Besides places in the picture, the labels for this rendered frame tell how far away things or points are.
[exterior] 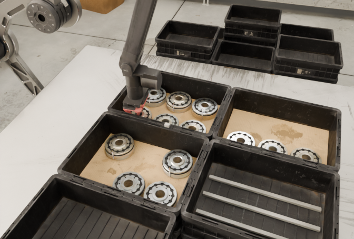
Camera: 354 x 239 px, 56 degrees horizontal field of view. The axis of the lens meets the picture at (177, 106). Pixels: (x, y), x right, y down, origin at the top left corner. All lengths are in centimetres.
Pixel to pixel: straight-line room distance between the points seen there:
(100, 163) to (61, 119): 46
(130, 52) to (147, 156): 37
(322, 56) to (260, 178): 149
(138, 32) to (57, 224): 62
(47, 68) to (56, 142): 185
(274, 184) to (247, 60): 149
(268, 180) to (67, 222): 64
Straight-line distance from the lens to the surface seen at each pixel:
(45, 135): 155
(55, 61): 338
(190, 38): 252
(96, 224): 107
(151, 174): 114
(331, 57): 251
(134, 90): 118
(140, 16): 98
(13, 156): 152
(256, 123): 133
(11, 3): 170
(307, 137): 133
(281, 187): 115
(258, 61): 251
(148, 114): 130
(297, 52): 248
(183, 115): 133
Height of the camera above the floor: 173
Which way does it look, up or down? 41 degrees down
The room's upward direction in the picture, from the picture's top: 1 degrees counter-clockwise
